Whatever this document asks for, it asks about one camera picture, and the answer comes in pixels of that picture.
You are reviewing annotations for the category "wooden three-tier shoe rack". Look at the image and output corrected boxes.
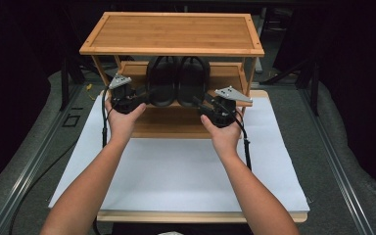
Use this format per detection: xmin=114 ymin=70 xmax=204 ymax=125
xmin=78 ymin=11 xmax=265 ymax=140

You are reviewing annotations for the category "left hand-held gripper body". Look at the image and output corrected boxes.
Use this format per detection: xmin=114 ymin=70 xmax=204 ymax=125
xmin=108 ymin=73 xmax=142 ymax=115

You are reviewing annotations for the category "black metal stand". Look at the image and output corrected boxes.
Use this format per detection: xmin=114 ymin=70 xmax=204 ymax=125
xmin=59 ymin=53 xmax=135 ymax=112
xmin=259 ymin=57 xmax=321 ymax=118

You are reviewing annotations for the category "person's right hand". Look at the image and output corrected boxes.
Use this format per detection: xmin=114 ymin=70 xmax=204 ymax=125
xmin=200 ymin=109 xmax=245 ymax=160

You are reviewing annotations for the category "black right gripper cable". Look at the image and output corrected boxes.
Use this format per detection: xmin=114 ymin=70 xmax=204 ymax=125
xmin=213 ymin=99 xmax=254 ymax=172

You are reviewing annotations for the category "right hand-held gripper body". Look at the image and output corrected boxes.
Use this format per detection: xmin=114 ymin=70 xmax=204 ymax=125
xmin=197 ymin=85 xmax=254 ymax=129

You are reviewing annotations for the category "person's dark clothing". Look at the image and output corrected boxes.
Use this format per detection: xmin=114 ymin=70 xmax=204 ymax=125
xmin=111 ymin=222 xmax=254 ymax=235

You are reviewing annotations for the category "person's left hand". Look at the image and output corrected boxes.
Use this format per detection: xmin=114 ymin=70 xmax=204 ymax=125
xmin=104 ymin=97 xmax=148 ymax=147

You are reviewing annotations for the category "black slipper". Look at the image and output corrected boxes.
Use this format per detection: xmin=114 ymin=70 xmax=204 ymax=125
xmin=145 ymin=55 xmax=180 ymax=108
xmin=176 ymin=55 xmax=212 ymax=109

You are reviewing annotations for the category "white table mat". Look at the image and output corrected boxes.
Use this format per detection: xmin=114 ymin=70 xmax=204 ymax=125
xmin=47 ymin=94 xmax=310 ymax=213

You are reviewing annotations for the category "small yellow tag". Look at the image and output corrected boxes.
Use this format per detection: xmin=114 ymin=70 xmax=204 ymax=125
xmin=84 ymin=83 xmax=96 ymax=101

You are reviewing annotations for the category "grey metal floor rail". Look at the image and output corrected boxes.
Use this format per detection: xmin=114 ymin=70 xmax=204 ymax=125
xmin=298 ymin=87 xmax=376 ymax=235
xmin=0 ymin=85 xmax=85 ymax=235

